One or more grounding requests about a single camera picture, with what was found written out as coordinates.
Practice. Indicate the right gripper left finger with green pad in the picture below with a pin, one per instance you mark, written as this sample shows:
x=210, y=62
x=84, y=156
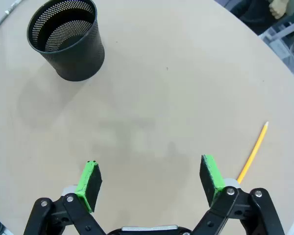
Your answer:
x=84, y=182

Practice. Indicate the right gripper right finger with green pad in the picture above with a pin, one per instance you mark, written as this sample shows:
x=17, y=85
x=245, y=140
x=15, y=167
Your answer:
x=212, y=176

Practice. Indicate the yellow pencil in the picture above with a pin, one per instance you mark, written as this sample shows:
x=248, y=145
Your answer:
x=254, y=151

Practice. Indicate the silver pen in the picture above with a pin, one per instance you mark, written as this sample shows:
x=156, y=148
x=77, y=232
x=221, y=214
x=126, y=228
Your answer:
x=5, y=15

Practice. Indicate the black mesh pen holder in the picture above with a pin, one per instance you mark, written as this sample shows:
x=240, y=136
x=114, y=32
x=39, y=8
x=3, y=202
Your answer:
x=73, y=58

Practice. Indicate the person's left hand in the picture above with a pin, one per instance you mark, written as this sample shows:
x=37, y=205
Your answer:
x=278, y=8

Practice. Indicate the person in grey sweater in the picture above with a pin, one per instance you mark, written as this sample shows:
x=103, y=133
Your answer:
x=252, y=14

